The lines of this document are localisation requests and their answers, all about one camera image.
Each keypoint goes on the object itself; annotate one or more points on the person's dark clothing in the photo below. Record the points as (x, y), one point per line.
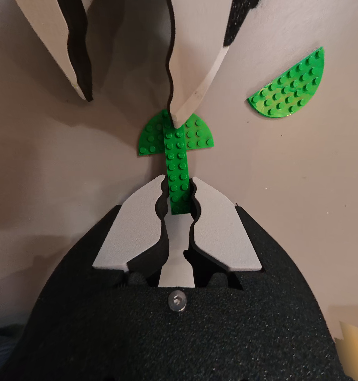
(0, 351)

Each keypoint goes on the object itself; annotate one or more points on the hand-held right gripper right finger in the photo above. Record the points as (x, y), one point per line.
(223, 232)

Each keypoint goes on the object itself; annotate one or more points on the green half-round lego plate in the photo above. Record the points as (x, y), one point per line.
(289, 89)
(150, 140)

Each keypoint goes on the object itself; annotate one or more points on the yellow cardboard box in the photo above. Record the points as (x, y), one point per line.
(356, 348)

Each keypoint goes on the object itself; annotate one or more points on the long green lego plate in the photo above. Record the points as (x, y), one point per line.
(176, 166)

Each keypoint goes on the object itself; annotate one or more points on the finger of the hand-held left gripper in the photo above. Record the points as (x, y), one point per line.
(52, 32)
(196, 53)

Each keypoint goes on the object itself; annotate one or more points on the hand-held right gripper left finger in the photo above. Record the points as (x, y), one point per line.
(134, 226)

